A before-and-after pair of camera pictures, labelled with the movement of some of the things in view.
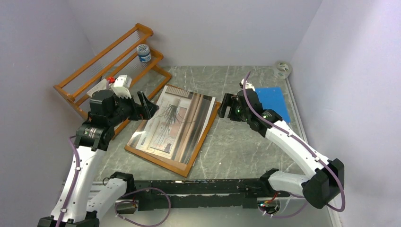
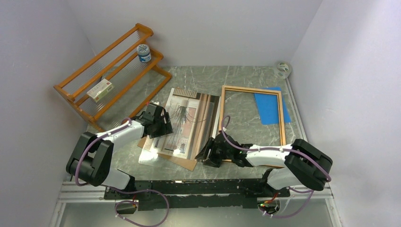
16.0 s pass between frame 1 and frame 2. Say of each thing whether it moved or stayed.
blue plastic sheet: stayed
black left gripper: moved
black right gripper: moved
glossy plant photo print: stayed
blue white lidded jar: stayed
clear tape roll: stayed
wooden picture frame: moved
